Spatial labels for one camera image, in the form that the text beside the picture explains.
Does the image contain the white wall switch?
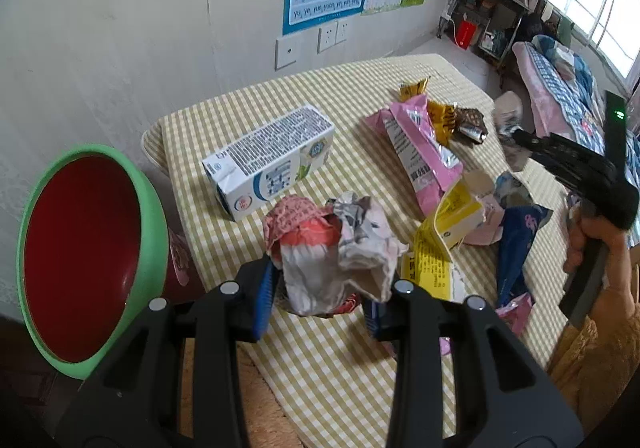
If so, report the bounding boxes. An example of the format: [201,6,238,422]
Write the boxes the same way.
[274,35,298,71]

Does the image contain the beige paper wrapper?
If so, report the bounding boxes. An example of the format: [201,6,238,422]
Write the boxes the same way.
[325,194,411,304]

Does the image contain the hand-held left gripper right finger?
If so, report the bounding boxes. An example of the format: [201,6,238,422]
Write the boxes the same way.
[362,278,586,448]

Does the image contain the red bin with green rim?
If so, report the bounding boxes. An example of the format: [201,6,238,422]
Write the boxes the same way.
[16,144,206,381]

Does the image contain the red white wrapper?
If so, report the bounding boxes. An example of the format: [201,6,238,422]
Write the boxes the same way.
[262,195,363,319]

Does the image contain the brown foil wrapper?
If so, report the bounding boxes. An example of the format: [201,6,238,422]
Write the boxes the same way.
[452,107,488,144]

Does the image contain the dark blue printed wrapper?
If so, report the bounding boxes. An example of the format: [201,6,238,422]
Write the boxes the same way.
[495,173,555,311]

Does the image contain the window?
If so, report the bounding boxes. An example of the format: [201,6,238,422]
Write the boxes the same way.
[542,0,640,94]

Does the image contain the yellow black wrapper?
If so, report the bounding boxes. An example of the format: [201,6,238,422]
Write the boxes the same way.
[426,99,458,145]

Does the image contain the blue pink bed blanket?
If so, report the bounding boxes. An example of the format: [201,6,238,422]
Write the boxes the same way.
[512,33,640,164]

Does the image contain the pink foil wrapper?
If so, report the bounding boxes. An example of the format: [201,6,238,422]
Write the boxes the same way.
[492,292,536,336]

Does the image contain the pale pink paper scrap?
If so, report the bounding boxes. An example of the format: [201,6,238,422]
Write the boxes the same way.
[462,205,506,246]

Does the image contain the white milk carton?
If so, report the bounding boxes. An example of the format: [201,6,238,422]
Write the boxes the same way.
[201,104,335,222]

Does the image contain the pink striped snack bag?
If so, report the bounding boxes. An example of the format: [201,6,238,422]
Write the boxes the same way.
[361,95,465,218]

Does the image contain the red bag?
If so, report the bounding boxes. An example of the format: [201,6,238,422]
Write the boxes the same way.
[454,20,477,50]

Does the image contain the torn yellow box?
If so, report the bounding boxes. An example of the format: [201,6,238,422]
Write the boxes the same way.
[400,170,498,304]

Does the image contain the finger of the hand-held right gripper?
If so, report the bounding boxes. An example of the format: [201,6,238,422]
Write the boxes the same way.
[511,127,617,194]

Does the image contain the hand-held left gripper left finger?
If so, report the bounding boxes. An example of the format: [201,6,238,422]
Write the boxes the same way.
[55,258,281,448]

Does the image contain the person's right hand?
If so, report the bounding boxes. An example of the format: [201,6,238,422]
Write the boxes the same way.
[562,205,631,279]

